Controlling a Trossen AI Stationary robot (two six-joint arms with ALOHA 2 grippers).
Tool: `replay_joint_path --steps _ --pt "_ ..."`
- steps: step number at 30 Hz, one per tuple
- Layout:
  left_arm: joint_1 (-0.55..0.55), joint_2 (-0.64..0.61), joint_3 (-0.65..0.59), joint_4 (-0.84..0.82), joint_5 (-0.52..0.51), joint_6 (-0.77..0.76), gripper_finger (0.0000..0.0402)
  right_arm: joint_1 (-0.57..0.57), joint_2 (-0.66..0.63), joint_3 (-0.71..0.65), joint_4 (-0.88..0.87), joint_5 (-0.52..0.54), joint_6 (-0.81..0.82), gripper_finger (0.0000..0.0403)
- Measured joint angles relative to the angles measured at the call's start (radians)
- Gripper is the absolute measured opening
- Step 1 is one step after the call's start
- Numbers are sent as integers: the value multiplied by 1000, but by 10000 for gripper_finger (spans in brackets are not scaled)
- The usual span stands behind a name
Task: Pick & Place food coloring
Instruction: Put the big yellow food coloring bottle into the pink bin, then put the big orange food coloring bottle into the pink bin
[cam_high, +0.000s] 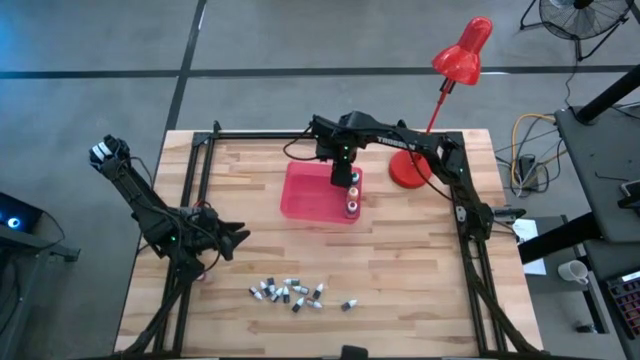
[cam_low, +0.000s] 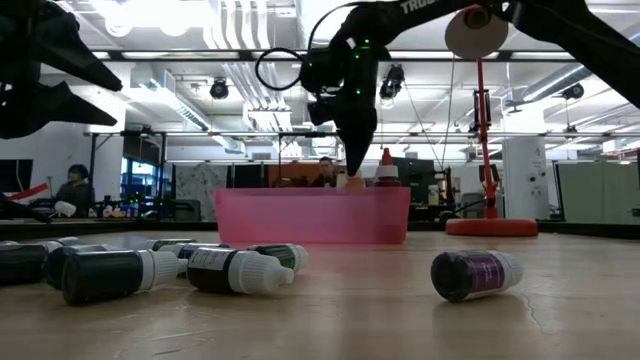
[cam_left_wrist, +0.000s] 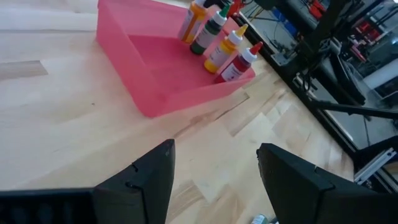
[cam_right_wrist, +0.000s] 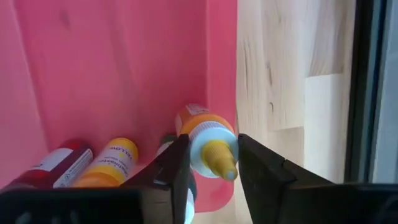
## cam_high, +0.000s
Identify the white paper sheet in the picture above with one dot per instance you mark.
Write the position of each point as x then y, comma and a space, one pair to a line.
526, 232

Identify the small purple-label colouring bottle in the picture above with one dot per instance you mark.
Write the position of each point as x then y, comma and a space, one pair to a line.
348, 304

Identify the black round pole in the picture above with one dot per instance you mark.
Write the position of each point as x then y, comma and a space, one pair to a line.
610, 92

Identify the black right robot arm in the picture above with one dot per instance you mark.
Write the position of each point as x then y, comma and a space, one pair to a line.
415, 142

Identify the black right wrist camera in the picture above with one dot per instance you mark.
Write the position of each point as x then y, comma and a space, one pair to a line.
322, 132

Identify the backlit computer keyboard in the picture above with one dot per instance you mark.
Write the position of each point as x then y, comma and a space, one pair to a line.
627, 300

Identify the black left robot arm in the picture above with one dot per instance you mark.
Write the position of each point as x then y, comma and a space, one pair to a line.
135, 195

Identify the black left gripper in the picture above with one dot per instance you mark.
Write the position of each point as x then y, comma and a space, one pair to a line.
207, 232

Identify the black computer with blue light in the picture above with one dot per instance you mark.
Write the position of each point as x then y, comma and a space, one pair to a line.
20, 210

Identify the black floor fan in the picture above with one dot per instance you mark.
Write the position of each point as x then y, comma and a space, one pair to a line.
560, 25

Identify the red desk lamp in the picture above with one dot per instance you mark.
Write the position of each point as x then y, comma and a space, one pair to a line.
462, 55

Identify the grey desk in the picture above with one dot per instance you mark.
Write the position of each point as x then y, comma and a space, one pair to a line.
595, 165

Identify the pink translucent plastic bin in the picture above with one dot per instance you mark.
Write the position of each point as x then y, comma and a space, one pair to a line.
310, 195

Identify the small green-label colouring bottle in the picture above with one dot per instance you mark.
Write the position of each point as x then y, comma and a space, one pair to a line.
317, 291

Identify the dark metal stand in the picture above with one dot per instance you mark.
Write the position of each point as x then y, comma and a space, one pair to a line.
30, 242

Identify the black rounded object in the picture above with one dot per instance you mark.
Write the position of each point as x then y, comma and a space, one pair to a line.
354, 353

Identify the large dark red colouring bottle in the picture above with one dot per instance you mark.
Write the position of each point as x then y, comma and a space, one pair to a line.
351, 206

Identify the white mug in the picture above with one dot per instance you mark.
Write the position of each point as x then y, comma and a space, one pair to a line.
571, 271

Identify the black power adapter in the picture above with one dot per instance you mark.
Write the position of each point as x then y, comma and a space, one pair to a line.
526, 167

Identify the black aluminium table frame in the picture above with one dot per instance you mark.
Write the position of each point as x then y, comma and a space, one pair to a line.
250, 135

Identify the black desk beam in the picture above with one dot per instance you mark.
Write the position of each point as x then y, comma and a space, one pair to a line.
560, 237

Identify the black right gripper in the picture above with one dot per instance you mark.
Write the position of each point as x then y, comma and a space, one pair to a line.
345, 145

